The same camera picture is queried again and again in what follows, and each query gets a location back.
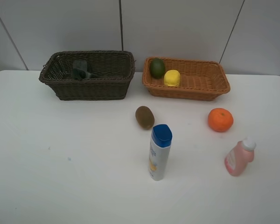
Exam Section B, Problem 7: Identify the brown kiwi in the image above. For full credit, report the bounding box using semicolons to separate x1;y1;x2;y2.
135;106;155;130

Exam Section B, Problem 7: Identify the white bottle blue cap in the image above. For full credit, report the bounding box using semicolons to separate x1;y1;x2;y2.
148;124;173;181

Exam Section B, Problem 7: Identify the yellow lemon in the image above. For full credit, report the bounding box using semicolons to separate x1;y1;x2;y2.
163;70;181;87

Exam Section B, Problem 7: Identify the green avocado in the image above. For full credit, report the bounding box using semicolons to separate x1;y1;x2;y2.
149;58;165;79

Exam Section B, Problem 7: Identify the black pump dispenser bottle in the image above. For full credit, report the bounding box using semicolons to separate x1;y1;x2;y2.
71;60;100;81

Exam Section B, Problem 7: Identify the orange mandarin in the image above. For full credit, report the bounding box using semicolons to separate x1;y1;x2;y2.
208;108;234;132

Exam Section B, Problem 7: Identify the pink bottle white cap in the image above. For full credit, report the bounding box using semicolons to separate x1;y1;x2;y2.
224;137;256;176

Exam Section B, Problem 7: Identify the orange wicker basket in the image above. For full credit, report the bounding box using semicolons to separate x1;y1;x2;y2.
142;57;231;101

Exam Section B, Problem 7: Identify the dark brown wicker basket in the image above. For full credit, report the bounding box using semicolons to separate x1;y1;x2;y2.
39;50;135;101

